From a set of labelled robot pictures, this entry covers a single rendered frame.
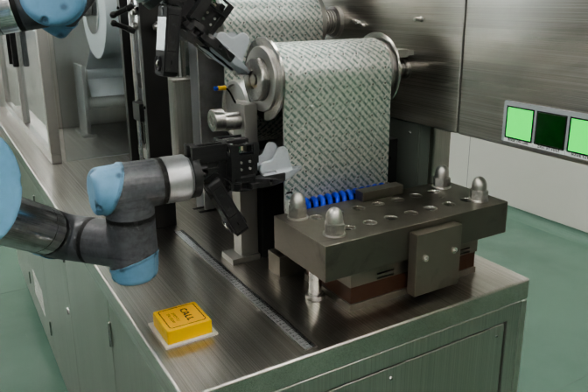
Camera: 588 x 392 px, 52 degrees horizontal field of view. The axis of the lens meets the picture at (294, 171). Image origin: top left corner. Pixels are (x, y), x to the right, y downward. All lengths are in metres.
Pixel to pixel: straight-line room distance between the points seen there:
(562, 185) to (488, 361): 2.86
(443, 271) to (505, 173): 3.20
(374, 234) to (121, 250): 0.39
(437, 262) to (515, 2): 0.45
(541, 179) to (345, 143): 3.01
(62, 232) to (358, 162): 0.54
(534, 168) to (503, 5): 3.04
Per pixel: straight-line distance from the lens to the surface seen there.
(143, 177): 0.94
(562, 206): 4.02
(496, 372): 1.23
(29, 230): 0.95
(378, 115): 1.17
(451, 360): 1.12
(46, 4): 0.83
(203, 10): 1.02
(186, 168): 0.96
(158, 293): 1.09
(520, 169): 4.16
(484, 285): 1.14
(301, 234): 0.97
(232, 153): 0.98
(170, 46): 1.01
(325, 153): 1.12
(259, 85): 1.07
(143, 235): 0.96
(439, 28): 1.21
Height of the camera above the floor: 1.39
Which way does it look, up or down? 16 degrees down
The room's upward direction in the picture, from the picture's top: straight up
